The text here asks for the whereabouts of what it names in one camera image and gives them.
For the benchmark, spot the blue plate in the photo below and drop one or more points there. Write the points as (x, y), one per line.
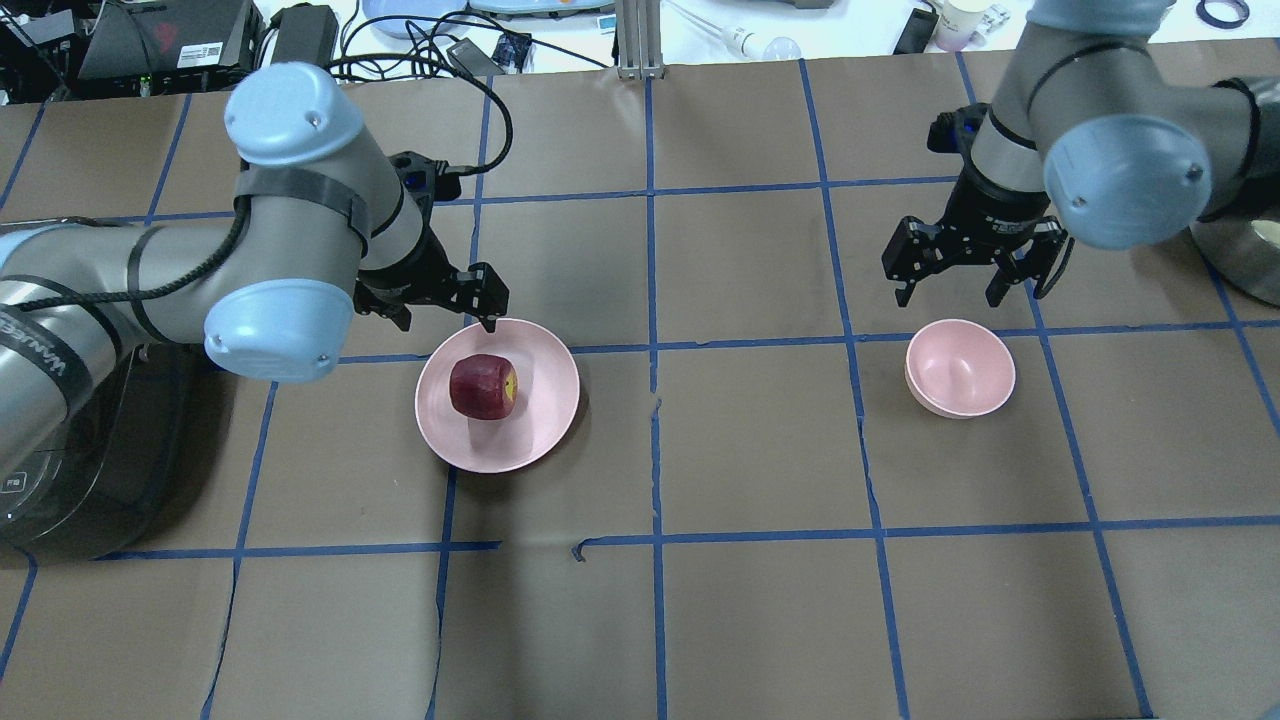
(392, 18)

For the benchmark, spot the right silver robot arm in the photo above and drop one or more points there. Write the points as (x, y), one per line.
(1086, 142)

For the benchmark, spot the dark rice cooker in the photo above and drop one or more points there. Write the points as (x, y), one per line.
(100, 480)

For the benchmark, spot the black computer box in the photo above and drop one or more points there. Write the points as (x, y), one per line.
(153, 48)

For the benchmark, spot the black power adapter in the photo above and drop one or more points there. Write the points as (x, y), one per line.
(304, 32)

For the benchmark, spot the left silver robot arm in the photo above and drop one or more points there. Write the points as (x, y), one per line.
(325, 227)

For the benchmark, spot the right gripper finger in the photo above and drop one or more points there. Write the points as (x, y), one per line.
(912, 255)
(1042, 263)

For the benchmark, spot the aluminium frame post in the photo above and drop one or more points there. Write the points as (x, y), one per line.
(637, 37)

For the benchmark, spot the pink bowl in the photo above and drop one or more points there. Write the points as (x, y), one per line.
(959, 369)

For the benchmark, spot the light bulb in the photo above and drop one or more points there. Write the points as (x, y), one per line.
(741, 42)

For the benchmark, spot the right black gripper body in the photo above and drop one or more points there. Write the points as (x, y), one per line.
(985, 211)

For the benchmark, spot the pink plate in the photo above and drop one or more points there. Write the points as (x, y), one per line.
(547, 402)

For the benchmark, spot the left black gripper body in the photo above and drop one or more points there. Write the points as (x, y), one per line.
(412, 268)

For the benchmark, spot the red apple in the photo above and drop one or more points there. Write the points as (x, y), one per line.
(483, 387)

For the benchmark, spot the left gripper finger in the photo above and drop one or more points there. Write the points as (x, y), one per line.
(480, 293)

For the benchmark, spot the lilac cup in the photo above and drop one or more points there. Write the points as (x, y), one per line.
(957, 22)

